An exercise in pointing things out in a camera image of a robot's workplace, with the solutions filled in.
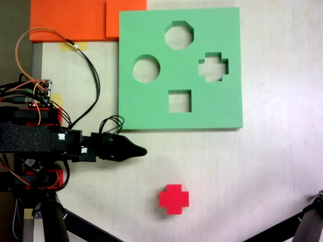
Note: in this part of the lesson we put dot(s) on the black power converter board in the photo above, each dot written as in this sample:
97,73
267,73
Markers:
31,162

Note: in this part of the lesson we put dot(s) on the red black table clamp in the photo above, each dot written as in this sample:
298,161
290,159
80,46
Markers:
60,116
60,176

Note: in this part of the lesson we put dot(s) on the black tripod leg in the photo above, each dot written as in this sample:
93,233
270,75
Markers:
53,227
310,224

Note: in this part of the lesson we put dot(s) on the grey metal table rail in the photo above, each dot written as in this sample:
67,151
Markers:
36,60

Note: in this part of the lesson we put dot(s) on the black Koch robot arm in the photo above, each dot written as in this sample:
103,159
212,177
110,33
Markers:
25,138

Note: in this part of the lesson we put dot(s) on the yellow masking tape strip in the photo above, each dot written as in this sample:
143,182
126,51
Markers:
83,46

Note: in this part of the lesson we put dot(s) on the red cross columnar block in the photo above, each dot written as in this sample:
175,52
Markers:
174,197

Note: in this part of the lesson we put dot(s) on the green shape hole board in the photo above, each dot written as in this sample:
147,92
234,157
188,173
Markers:
151,113

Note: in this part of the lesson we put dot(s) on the yellow masking tape piece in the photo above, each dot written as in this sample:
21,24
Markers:
28,213
58,99

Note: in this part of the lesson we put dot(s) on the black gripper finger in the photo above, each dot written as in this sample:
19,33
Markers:
128,145
126,155

